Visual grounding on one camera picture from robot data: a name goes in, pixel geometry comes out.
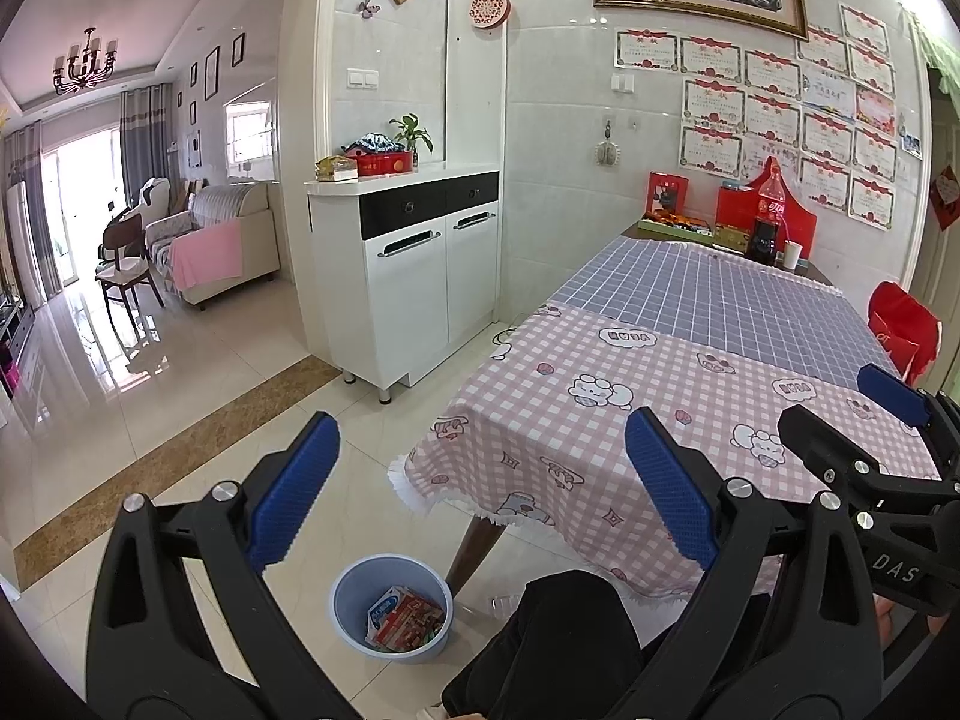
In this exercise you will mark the dark patterned cloth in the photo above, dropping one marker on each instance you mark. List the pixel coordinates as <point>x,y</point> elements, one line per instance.
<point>371,144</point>

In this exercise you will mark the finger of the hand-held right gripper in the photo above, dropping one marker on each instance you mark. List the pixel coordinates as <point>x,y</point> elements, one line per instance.
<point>892,390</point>
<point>817,446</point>

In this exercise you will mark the white paper cup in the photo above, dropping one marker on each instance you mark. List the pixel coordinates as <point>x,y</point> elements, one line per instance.
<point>793,255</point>

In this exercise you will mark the black chandelier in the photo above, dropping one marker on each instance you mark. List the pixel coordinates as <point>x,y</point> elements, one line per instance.
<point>85,64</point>

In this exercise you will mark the person's leg black trousers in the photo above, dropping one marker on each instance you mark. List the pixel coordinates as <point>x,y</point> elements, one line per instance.
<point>555,652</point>

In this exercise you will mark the white slipper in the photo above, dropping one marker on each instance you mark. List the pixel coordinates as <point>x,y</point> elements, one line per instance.
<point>429,712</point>

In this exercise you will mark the person's right hand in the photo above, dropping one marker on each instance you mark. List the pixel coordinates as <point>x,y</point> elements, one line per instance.
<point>885,622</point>

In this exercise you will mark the white double wall switch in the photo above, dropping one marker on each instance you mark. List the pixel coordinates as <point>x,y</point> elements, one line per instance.
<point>364,77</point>

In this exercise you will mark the brown wooden table leg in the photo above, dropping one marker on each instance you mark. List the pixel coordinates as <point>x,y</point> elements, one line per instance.
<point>472,555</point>

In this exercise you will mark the red printed packet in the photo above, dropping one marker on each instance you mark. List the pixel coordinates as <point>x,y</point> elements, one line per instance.
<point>412,619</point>

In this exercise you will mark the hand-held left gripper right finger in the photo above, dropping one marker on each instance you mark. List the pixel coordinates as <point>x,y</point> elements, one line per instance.
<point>667,480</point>

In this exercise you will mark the pink blanket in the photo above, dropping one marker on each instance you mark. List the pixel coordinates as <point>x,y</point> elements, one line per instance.
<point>206,255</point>

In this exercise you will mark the dark wooden chair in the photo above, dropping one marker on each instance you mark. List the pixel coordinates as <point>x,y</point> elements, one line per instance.
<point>127,270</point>

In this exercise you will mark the white television cabinet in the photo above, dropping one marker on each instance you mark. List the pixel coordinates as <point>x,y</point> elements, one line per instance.
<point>15,345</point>

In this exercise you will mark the green potted plant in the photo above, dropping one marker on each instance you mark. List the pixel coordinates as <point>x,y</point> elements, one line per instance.
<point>412,136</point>

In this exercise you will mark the beige sofa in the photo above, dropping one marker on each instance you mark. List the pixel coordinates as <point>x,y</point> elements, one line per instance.
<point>240,232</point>

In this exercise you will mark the light blue plastic bin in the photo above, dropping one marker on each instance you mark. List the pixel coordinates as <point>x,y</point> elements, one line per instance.
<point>352,600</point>

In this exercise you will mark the pink checked tablecloth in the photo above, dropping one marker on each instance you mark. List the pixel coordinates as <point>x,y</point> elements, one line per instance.
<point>600,450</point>

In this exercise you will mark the red door decoration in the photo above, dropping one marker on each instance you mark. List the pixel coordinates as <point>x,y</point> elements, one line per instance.
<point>946,199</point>

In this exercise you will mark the wall hook ornament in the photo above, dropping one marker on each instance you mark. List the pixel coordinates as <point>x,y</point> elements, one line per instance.
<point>606,150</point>

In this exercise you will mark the white covered armchair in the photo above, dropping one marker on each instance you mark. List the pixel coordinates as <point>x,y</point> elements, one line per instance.
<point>156,199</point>

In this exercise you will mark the group of wall certificates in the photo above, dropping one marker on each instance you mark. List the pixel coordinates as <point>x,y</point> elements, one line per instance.
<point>765,105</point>

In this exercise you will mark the red gift box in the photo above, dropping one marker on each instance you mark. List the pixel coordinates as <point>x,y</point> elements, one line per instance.
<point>667,195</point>
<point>384,163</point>

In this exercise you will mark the white standing air conditioner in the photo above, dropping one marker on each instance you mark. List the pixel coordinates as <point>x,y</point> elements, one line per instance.
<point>26,240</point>

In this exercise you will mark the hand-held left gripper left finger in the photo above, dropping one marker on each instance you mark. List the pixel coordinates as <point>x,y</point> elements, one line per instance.
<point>296,480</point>

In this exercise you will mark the yellow snack pack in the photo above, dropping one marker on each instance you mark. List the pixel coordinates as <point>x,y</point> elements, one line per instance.
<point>335,169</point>

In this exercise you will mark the grey curtain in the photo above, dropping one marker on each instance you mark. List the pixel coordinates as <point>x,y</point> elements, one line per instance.
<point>146,135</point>
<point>30,157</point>

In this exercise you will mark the cola bottle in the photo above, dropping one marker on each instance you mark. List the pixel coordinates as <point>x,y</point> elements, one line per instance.
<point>769,225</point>

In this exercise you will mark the butterfly wall decoration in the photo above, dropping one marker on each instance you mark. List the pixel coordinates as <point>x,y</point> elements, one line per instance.
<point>367,7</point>

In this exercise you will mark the tray with small items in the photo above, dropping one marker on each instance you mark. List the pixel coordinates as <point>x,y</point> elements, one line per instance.
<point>675,225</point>

